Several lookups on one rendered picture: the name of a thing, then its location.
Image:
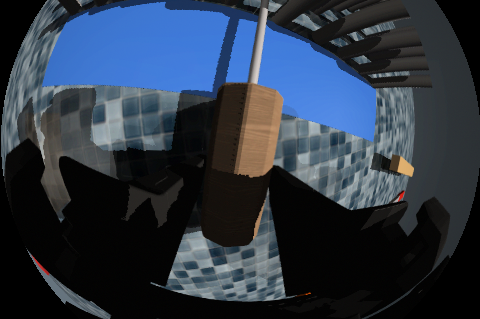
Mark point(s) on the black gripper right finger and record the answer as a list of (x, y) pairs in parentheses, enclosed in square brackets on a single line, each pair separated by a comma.
[(313, 232)]

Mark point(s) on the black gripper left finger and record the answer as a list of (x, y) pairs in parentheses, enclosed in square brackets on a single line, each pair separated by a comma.
[(152, 211)]

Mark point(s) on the blue flat strip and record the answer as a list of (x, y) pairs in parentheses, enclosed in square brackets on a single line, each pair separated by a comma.
[(194, 47)]

